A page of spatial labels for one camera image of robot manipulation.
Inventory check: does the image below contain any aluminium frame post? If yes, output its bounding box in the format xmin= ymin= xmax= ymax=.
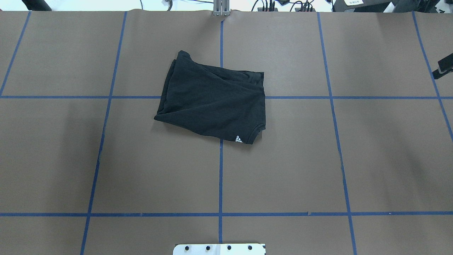
xmin=212 ymin=0 xmax=231 ymax=17

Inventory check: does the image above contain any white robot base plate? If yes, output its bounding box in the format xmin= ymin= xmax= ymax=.
xmin=172 ymin=243 xmax=266 ymax=255

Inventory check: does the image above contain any black printed t-shirt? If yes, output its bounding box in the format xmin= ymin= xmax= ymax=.
xmin=154 ymin=50 xmax=266 ymax=144

